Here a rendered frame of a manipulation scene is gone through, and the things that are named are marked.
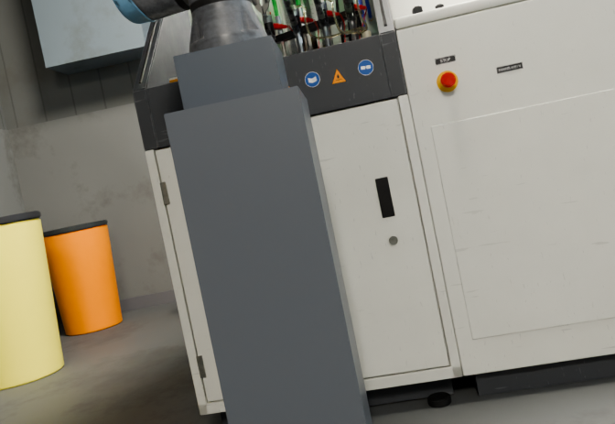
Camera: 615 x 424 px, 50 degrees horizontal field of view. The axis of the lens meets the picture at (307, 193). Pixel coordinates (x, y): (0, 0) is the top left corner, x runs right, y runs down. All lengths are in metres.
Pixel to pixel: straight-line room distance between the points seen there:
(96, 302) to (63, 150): 1.09
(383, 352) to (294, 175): 0.73
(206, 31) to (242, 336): 0.55
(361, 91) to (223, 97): 0.57
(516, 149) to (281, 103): 0.73
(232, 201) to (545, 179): 0.84
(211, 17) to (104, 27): 2.99
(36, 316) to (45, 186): 1.61
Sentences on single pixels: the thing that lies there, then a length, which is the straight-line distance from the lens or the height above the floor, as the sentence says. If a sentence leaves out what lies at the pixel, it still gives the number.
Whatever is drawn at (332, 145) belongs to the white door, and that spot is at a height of 0.70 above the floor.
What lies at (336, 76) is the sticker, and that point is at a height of 0.87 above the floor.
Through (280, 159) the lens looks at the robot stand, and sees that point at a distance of 1.15.
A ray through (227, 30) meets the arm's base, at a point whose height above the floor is 0.93.
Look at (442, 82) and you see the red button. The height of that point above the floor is 0.80.
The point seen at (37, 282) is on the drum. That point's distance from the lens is 3.18.
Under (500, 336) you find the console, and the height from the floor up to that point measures 0.16.
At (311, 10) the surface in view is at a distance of 2.28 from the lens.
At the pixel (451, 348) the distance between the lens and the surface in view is 1.75.
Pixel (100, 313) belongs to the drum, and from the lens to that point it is 4.03.
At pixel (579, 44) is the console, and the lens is 1.74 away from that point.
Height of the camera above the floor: 0.65
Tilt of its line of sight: 2 degrees down
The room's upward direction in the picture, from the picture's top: 11 degrees counter-clockwise
